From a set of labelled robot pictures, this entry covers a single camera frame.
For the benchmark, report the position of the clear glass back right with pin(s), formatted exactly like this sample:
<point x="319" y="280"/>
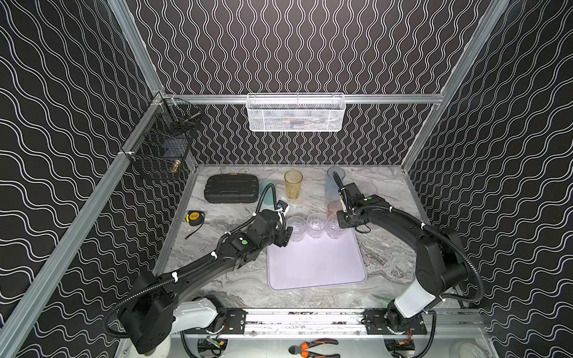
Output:
<point x="367" y="189"/>

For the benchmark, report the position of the clear plain glass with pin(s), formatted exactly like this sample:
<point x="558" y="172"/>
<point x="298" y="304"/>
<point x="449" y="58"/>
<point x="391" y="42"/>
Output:
<point x="333" y="228"/>

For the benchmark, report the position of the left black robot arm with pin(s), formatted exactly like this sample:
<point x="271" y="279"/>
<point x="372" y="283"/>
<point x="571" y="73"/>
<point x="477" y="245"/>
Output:
<point x="147" y="315"/>

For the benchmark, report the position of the lavender plastic tray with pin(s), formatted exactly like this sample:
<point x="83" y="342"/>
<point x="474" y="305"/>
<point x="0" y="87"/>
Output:
<point x="314" y="263"/>

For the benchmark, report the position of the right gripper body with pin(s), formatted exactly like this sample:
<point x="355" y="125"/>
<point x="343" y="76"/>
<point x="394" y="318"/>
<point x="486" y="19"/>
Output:
<point x="345" y="218"/>

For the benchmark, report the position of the black plastic tool case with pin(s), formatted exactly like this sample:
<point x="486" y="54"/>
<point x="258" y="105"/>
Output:
<point x="232" y="188"/>

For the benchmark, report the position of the clear faceted glass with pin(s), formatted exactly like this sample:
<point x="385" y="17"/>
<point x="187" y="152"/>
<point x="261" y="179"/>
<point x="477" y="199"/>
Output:
<point x="316" y="223"/>

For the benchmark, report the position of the white wire mesh basket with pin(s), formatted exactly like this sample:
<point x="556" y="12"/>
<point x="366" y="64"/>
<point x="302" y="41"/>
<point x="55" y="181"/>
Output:
<point x="295" y="112"/>

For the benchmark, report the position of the tall blue plastic cup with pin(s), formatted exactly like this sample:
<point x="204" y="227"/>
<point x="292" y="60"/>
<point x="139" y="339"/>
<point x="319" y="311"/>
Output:
<point x="331" y="187"/>

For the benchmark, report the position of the white round object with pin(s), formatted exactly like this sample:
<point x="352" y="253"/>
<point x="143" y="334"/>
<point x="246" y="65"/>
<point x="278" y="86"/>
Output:
<point x="468" y="350"/>

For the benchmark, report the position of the small pink plastic cup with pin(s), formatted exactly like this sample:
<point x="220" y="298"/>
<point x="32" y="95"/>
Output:
<point x="333" y="207"/>

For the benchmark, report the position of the tall yellow plastic cup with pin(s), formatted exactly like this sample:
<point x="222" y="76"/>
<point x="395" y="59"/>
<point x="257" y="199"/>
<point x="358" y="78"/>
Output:
<point x="293" y="183"/>

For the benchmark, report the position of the yellow black tape measure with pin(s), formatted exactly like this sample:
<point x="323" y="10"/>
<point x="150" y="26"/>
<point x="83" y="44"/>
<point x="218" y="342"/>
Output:
<point x="195" y="219"/>

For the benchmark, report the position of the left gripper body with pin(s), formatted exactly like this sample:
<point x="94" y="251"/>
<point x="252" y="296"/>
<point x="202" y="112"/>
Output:
<point x="283" y="233"/>

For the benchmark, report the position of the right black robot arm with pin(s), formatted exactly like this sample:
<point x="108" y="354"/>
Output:
<point x="443" y="269"/>

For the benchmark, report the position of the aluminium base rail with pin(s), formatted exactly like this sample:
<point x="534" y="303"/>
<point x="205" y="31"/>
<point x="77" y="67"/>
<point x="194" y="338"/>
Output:
<point x="289" y="323"/>

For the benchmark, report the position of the black wire basket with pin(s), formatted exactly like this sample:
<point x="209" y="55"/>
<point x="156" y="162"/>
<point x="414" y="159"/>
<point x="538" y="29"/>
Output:
<point x="160" y="153"/>

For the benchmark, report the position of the teal textured plastic cup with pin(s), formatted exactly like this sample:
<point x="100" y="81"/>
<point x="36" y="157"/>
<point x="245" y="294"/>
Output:
<point x="266" y="188"/>

